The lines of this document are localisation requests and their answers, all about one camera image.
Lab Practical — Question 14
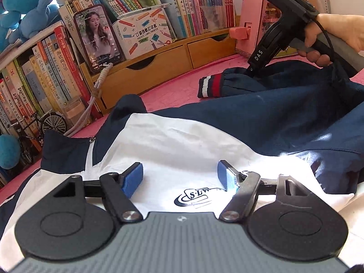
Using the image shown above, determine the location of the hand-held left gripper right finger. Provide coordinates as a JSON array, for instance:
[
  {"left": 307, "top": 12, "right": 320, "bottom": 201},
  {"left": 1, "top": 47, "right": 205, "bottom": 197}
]
[{"left": 217, "top": 160, "right": 312, "bottom": 222}]

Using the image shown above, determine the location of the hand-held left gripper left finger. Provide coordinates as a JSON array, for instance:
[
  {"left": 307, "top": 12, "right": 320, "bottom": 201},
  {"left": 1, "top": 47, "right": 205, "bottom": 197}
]
[{"left": 53, "top": 162, "right": 144, "bottom": 223}]

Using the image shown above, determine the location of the navy white zip jacket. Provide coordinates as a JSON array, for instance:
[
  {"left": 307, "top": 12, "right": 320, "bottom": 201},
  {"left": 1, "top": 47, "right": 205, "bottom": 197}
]
[{"left": 0, "top": 60, "right": 364, "bottom": 273}]

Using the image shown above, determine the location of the person's right hand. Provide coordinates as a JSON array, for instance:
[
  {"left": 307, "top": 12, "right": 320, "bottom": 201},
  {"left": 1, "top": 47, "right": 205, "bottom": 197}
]
[{"left": 297, "top": 13, "right": 364, "bottom": 69}]

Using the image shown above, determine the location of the pink wooden house model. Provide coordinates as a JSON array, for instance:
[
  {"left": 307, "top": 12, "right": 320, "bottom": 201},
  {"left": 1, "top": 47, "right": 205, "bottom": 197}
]
[{"left": 229, "top": 0, "right": 288, "bottom": 60}]

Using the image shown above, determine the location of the clear plastic bag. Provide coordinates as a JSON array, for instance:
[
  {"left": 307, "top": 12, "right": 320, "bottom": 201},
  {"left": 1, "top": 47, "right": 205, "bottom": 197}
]
[{"left": 203, "top": 6, "right": 225, "bottom": 29}]

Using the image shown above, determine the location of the pink rabbit-print blanket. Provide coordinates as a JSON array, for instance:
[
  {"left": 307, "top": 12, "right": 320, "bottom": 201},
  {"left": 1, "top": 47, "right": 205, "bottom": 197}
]
[{"left": 0, "top": 53, "right": 364, "bottom": 198}]

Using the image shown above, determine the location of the row of tall slim books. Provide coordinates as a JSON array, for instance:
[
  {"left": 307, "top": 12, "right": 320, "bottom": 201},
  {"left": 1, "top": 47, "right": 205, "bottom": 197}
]
[{"left": 154, "top": 0, "right": 236, "bottom": 39}]

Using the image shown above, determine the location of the wooden drawer organizer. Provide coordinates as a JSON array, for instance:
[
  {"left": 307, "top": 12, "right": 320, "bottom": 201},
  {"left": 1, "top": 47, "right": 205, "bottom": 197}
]
[{"left": 80, "top": 28, "right": 242, "bottom": 114}]

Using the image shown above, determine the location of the miniature bicycle model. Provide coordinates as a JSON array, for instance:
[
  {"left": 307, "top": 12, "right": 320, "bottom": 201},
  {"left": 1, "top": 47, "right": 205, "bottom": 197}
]
[{"left": 8, "top": 109, "right": 69, "bottom": 165}]

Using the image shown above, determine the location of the white label printer box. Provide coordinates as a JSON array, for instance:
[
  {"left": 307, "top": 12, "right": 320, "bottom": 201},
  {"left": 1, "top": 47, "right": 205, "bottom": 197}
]
[{"left": 111, "top": 8, "right": 174, "bottom": 60}]

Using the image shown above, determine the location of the clear white pen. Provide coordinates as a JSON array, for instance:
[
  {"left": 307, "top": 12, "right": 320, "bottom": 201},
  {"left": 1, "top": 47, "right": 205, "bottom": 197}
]
[{"left": 116, "top": 3, "right": 171, "bottom": 20}]

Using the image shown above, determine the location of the blue plush ball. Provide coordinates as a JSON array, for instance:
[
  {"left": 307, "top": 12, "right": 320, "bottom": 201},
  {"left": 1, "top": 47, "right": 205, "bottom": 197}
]
[{"left": 0, "top": 134, "right": 21, "bottom": 169}]

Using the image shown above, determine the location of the row of thick books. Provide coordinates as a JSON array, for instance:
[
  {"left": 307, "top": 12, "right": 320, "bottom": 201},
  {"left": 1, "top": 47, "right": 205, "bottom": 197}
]
[{"left": 0, "top": 0, "right": 97, "bottom": 188}]

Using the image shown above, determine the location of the black smartphone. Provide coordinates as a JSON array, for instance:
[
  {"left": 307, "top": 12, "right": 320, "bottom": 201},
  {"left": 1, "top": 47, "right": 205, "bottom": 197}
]
[{"left": 73, "top": 5, "right": 126, "bottom": 73}]

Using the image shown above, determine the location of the boxed set of thin books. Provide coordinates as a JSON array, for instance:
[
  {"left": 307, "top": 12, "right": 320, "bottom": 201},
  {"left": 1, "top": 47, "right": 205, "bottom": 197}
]
[{"left": 95, "top": 0, "right": 145, "bottom": 20}]

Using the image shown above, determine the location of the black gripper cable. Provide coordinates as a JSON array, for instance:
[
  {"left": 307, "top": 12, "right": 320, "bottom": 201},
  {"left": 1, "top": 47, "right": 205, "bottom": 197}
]
[{"left": 316, "top": 19, "right": 337, "bottom": 66}]

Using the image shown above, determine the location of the beige phone lanyard cord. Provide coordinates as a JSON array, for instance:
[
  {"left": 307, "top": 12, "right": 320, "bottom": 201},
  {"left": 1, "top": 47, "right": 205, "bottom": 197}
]
[{"left": 64, "top": 64, "right": 114, "bottom": 137}]

